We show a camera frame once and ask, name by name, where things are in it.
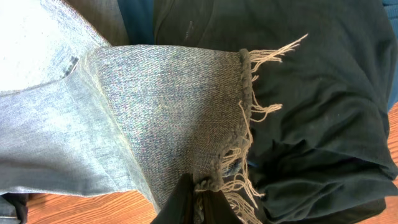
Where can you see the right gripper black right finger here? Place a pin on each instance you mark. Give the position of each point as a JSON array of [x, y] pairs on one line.
[[217, 210]]

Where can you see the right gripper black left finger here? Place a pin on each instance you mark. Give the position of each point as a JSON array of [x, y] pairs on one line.
[[179, 206]]

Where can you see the medium blue denim jeans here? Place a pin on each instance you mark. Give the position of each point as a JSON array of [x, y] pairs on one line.
[[82, 117]]

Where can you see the dark navy garment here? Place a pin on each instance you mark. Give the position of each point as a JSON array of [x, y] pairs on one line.
[[323, 157]]

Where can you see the blue t-shirt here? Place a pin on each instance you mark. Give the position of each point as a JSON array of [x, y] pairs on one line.
[[136, 21]]

